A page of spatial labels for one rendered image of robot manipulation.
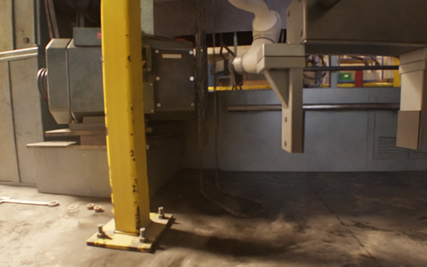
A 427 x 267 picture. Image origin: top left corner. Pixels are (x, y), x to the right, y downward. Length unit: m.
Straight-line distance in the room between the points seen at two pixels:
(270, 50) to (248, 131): 1.34
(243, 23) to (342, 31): 1.50
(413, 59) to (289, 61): 0.14
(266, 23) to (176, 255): 0.90
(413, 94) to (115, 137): 0.72
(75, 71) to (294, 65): 1.12
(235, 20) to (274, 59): 1.52
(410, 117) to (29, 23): 1.82
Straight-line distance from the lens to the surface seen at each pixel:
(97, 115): 1.20
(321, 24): 0.22
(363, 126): 1.75
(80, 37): 1.26
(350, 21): 0.23
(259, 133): 1.54
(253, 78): 6.23
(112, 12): 0.82
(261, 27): 0.95
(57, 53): 1.28
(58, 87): 1.25
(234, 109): 1.43
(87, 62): 1.22
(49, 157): 1.44
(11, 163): 1.81
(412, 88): 0.29
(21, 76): 1.70
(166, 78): 1.13
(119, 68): 0.75
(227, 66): 1.02
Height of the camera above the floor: 0.43
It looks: 5 degrees down
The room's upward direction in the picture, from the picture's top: 1 degrees counter-clockwise
